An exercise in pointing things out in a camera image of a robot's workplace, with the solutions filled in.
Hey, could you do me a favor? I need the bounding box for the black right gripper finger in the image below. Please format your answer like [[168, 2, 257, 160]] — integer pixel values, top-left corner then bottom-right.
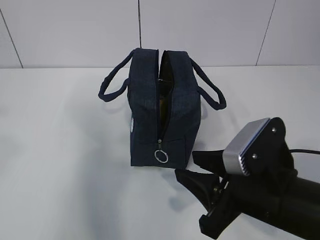
[[174, 169, 229, 213], [192, 150, 226, 174]]

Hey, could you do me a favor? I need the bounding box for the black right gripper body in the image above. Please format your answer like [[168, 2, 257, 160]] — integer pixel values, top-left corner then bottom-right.
[[199, 173, 320, 240]]

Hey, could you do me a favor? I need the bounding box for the navy insulated lunch bag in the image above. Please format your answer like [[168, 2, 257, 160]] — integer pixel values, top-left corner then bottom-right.
[[98, 48, 227, 169]]

